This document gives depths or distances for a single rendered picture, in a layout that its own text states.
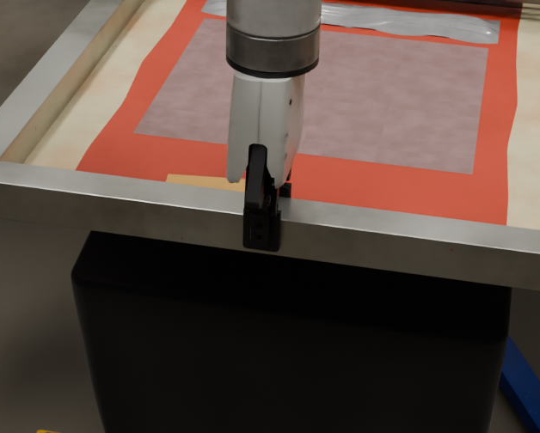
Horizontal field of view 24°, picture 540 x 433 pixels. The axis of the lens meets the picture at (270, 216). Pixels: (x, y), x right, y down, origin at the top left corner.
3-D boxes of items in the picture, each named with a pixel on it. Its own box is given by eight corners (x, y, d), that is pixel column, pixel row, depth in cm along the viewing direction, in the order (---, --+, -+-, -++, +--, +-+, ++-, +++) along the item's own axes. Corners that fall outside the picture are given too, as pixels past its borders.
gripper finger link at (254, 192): (260, 105, 101) (265, 141, 106) (241, 186, 98) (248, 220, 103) (274, 106, 101) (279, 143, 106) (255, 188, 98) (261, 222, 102)
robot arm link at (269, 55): (241, -9, 104) (241, 22, 105) (216, 33, 96) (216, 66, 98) (330, 1, 103) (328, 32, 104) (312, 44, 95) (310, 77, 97)
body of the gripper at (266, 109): (241, 13, 105) (238, 131, 111) (211, 64, 96) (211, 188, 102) (329, 22, 104) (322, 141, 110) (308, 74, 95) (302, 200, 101)
